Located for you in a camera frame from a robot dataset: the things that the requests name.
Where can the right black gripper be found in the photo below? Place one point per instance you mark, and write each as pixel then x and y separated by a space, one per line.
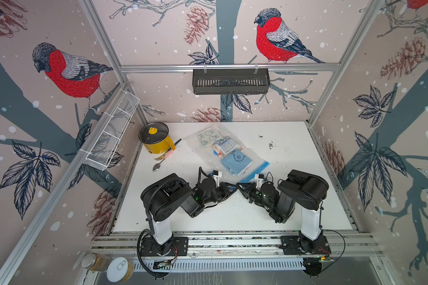
pixel 248 192

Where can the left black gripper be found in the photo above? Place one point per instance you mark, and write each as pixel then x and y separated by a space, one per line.
pixel 225 190

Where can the clear vacuum bag blue zip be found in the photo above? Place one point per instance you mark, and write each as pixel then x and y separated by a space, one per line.
pixel 258 166

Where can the cream towel blue faces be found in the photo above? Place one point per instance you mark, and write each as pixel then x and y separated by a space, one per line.
pixel 209 137

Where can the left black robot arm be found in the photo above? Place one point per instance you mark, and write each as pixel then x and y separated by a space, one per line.
pixel 164 197

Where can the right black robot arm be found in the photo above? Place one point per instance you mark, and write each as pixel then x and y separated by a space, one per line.
pixel 300 188

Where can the metal spoon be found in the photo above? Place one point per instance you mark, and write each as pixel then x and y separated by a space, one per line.
pixel 157 166

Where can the yellow pot with lid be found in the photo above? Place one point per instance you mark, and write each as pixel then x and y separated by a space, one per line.
pixel 156 138

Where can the tin can white lid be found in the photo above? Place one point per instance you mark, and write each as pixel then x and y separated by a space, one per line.
pixel 120 269

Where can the glass jar amber content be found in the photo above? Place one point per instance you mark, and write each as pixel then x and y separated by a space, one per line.
pixel 96 262

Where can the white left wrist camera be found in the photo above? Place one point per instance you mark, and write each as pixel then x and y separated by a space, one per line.
pixel 217 175

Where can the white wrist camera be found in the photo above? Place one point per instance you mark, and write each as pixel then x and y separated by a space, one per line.
pixel 259 180
pixel 217 175

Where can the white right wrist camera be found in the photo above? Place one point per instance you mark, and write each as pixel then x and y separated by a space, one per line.
pixel 259 180

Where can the pink handled fork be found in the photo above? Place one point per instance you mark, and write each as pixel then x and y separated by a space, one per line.
pixel 163 156

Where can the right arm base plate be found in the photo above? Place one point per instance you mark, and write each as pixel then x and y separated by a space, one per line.
pixel 300 245

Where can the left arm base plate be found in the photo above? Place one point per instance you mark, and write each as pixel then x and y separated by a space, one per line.
pixel 174 246

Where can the black wire shelf basket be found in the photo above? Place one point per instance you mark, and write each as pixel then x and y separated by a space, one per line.
pixel 231 81

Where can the white mesh wall basket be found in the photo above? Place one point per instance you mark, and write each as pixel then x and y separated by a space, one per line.
pixel 100 156

